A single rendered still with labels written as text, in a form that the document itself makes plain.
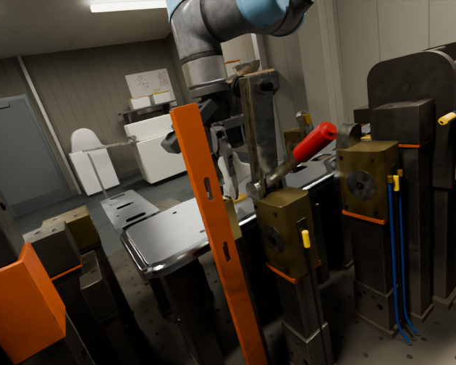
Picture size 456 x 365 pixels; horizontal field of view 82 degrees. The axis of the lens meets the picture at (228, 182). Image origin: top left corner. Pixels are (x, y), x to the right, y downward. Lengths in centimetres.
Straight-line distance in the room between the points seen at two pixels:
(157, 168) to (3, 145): 303
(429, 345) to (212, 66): 62
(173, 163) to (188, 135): 464
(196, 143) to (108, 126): 628
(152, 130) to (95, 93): 207
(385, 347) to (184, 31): 66
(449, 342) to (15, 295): 65
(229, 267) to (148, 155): 448
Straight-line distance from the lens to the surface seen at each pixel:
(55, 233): 44
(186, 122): 30
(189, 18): 48
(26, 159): 653
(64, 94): 658
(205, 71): 47
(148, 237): 50
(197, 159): 30
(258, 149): 35
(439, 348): 66
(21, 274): 28
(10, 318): 29
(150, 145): 480
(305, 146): 30
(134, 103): 613
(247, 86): 34
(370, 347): 64
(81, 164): 569
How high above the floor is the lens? 120
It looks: 18 degrees down
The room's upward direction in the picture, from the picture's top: 15 degrees counter-clockwise
